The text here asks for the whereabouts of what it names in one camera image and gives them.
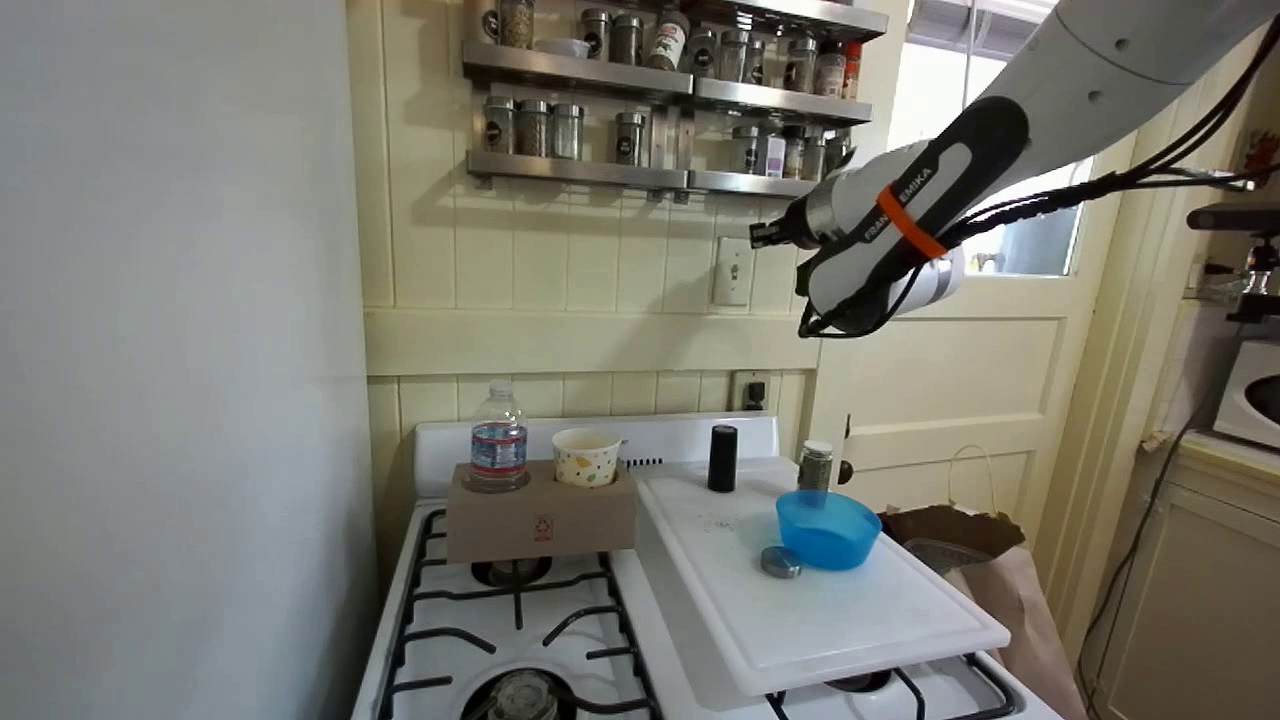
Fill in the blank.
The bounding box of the orange cable strap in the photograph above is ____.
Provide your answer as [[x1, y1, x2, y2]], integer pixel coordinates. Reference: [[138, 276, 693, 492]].
[[873, 184, 951, 263]]

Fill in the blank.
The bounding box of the cream wooden cabinet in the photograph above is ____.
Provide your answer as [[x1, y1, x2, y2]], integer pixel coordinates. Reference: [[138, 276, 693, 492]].
[[1079, 428, 1280, 720]]

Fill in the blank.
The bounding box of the dark bottle with white label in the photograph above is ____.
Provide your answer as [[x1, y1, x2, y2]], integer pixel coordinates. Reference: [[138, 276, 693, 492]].
[[647, 0, 693, 71]]

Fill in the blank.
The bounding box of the round metal lid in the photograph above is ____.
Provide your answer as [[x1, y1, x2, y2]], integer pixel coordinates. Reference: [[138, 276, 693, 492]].
[[756, 546, 807, 586]]

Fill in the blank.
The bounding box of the white wall light switch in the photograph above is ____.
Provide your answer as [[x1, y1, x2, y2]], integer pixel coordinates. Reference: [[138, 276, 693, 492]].
[[712, 236, 759, 313]]

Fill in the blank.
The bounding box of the black cylindrical shaker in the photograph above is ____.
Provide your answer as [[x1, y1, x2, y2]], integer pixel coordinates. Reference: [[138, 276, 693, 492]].
[[704, 419, 741, 495]]

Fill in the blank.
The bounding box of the glass spice jar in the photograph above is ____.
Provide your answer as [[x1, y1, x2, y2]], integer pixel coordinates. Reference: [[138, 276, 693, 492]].
[[478, 92, 521, 159], [606, 105, 655, 171], [606, 9, 647, 70], [576, 3, 612, 65], [728, 117, 772, 176], [782, 29, 821, 97], [510, 97, 550, 159], [547, 99, 592, 165]]

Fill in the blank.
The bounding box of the ceramic mug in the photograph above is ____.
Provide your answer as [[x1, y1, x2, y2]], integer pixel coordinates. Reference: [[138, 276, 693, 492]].
[[478, 0, 539, 51]]

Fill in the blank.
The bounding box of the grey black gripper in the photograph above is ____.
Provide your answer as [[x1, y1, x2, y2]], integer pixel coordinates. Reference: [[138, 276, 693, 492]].
[[748, 167, 877, 258]]

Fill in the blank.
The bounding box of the black power cord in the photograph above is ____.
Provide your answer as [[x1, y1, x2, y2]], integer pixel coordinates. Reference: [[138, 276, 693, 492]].
[[1074, 419, 1197, 671]]

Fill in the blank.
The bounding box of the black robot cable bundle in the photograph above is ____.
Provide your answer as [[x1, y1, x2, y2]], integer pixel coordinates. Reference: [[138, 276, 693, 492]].
[[795, 26, 1280, 345]]

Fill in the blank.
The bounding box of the round stove burner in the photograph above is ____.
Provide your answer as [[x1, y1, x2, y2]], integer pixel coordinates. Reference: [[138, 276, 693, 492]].
[[460, 663, 578, 720]]

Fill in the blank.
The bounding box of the brown cardboard box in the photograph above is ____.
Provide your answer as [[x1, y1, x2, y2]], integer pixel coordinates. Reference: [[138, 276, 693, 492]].
[[442, 460, 645, 568]]

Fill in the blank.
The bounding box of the grey cylindrical shaker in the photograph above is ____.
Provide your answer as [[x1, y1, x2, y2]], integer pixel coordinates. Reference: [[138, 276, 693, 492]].
[[795, 442, 839, 495]]

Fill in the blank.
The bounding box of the cream panel door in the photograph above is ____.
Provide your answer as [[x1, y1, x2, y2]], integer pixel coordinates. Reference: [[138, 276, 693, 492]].
[[803, 0, 1151, 594]]

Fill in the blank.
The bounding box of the wall power outlet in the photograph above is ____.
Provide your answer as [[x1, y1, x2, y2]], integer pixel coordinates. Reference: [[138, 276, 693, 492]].
[[731, 371, 777, 416]]

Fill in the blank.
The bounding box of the blue plastic bowl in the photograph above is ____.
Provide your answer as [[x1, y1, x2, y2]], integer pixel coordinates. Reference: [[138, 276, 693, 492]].
[[772, 487, 888, 577]]

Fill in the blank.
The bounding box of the white plastic cutting board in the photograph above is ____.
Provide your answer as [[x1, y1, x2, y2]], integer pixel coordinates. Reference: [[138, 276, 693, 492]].
[[633, 473, 1014, 695]]

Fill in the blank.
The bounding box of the white patterned paper cup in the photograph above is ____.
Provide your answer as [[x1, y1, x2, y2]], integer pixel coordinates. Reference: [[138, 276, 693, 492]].
[[547, 426, 626, 492]]

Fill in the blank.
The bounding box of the clear plastic water bottle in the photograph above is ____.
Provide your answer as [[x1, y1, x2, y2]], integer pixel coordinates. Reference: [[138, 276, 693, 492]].
[[469, 379, 531, 495]]

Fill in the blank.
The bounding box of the dark countertop appliance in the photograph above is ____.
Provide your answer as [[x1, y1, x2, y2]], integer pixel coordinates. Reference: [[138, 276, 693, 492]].
[[1183, 167, 1280, 329]]

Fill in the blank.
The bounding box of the brown paper bag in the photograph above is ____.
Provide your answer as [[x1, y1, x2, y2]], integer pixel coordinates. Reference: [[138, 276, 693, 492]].
[[877, 501, 1092, 720]]

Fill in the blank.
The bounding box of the metal wall spice rack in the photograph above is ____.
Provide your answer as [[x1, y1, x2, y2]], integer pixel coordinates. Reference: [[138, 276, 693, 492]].
[[456, 0, 895, 206]]

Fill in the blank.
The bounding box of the white gas stove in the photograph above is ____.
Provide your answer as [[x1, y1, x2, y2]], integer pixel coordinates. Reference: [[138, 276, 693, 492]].
[[349, 408, 1068, 720]]

